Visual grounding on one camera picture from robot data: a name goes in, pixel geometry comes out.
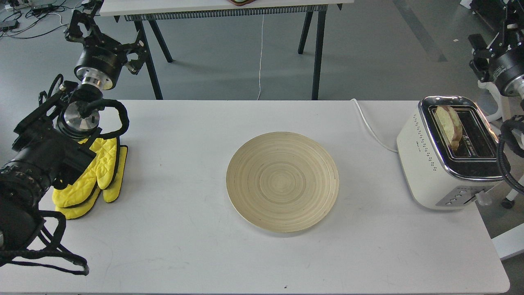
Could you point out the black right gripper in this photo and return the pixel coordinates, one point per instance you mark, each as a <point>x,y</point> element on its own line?
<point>506,71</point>

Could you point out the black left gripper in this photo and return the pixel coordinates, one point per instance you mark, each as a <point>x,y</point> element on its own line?
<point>103,57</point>

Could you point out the slice of brown bread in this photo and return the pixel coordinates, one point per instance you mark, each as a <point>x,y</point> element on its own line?
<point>451,125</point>

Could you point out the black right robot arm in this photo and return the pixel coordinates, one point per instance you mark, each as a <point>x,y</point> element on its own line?
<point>508,140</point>

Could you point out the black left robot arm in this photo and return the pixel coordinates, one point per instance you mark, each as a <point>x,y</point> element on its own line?
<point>55,143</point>

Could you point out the cream white toaster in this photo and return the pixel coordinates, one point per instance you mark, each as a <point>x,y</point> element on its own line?
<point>438,177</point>

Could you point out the white background table black legs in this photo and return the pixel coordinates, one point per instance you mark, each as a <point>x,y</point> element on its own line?
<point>279,56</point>

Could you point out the upper yellow oven mitt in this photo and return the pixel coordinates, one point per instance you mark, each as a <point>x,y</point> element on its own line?
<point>100,173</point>

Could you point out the yellow oven mitt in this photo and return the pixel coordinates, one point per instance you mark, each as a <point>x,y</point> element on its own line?
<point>100,173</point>
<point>109,194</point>

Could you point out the lower yellow oven mitt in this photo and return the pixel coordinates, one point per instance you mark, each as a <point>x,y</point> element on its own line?
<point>109,194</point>

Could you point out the round bamboo plate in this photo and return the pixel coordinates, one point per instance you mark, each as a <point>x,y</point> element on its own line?
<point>283,182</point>

